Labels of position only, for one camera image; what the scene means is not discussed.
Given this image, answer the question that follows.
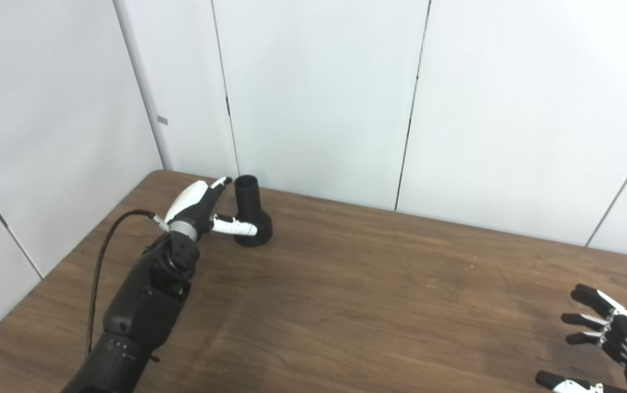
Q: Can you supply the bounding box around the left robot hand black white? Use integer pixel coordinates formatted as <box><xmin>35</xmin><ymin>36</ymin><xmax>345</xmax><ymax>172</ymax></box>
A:
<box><xmin>164</xmin><ymin>176</ymin><xmax>259</xmax><ymax>242</ymax></box>

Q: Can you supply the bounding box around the black funnel-shaped nozzle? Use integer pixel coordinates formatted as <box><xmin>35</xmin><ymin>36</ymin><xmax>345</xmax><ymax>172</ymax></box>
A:
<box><xmin>234</xmin><ymin>175</ymin><xmax>273</xmax><ymax>247</ymax></box>

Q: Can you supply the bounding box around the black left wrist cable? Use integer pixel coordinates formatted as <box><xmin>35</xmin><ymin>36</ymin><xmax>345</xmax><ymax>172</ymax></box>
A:
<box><xmin>85</xmin><ymin>210</ymin><xmax>170</xmax><ymax>358</ymax></box>

